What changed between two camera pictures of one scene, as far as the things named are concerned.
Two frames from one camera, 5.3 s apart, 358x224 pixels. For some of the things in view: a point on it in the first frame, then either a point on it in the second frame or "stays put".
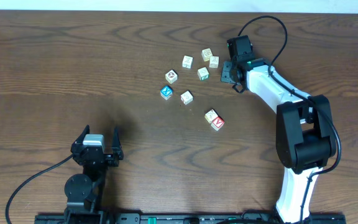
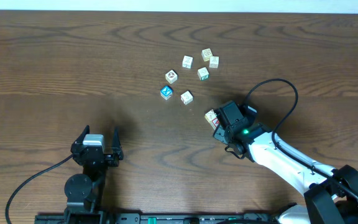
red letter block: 217,124 stays put
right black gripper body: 228,72 -> 225,136
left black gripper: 117,150 stays put
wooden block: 211,115 stays put
